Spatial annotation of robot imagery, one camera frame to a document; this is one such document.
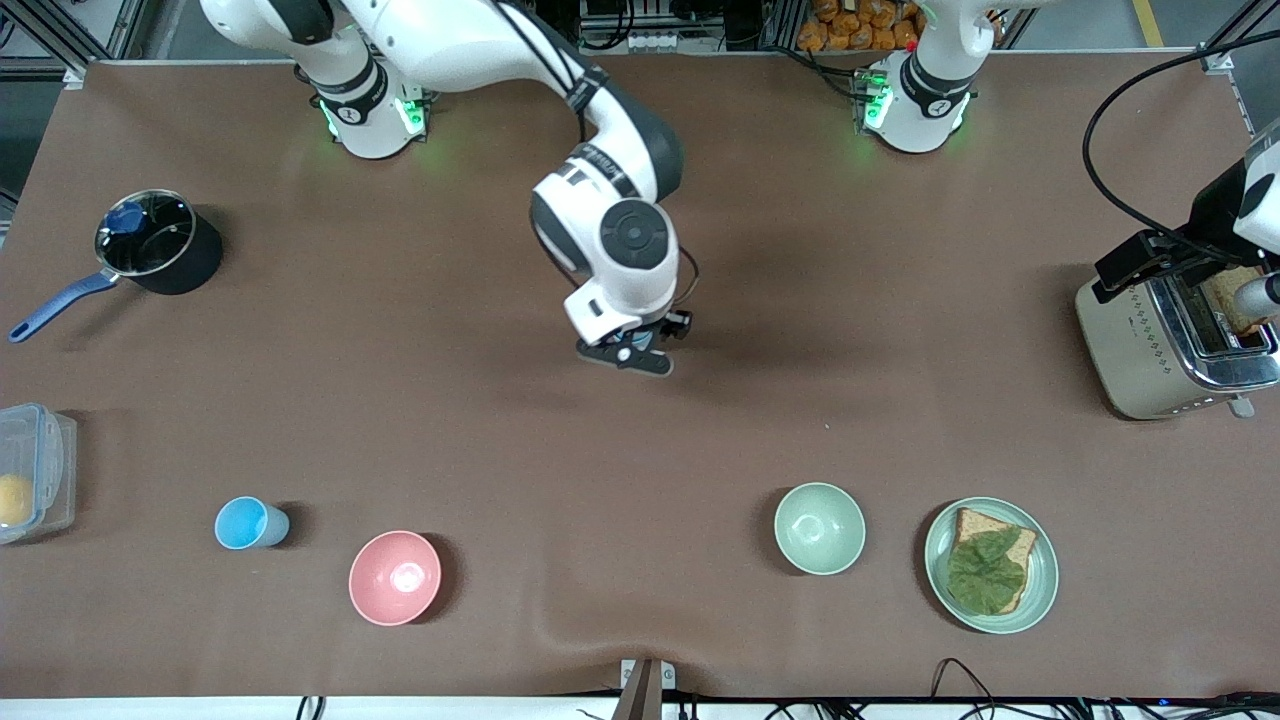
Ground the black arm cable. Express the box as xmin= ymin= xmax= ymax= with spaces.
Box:
xmin=490 ymin=0 xmax=701 ymax=313
xmin=1083 ymin=30 xmax=1280 ymax=263

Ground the black looped floor cable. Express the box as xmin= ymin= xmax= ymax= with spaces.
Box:
xmin=933 ymin=657 xmax=1007 ymax=707

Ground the metal table edge bracket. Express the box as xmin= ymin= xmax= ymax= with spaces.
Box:
xmin=620 ymin=657 xmax=677 ymax=720

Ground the clear plastic storage container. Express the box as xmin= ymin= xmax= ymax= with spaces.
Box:
xmin=0 ymin=403 xmax=79 ymax=546

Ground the orange bread rolls pile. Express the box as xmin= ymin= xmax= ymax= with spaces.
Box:
xmin=798 ymin=0 xmax=927 ymax=53

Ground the orange round food item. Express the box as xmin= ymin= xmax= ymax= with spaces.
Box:
xmin=0 ymin=473 xmax=35 ymax=528

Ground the black saucepan blue handle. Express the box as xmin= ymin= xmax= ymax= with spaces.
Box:
xmin=8 ymin=189 xmax=224 ymax=344

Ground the pale green plate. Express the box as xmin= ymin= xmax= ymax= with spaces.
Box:
xmin=924 ymin=497 xmax=1060 ymax=635

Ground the brown bread slice in toaster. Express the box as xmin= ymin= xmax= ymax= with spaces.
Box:
xmin=1200 ymin=264 xmax=1273 ymax=337

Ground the white power strip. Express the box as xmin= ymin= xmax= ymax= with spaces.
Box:
xmin=580 ymin=28 xmax=673 ymax=54

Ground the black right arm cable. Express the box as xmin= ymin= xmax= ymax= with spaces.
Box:
xmin=490 ymin=0 xmax=701 ymax=313

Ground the glass pot lid blue knob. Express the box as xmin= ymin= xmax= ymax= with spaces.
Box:
xmin=95 ymin=190 xmax=197 ymax=278

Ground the pale green bowl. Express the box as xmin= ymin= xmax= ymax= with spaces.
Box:
xmin=773 ymin=482 xmax=867 ymax=576

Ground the brown toast slice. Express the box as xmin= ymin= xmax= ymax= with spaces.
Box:
xmin=950 ymin=507 xmax=1039 ymax=614

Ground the beige and chrome toaster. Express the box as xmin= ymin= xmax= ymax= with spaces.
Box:
xmin=1075 ymin=268 xmax=1280 ymax=421

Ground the pink bowl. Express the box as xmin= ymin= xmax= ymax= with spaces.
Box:
xmin=348 ymin=530 xmax=443 ymax=627

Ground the green lettuce leaf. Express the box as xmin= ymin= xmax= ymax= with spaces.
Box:
xmin=946 ymin=528 xmax=1027 ymax=615

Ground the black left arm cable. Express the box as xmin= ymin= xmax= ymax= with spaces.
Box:
xmin=1083 ymin=30 xmax=1280 ymax=263

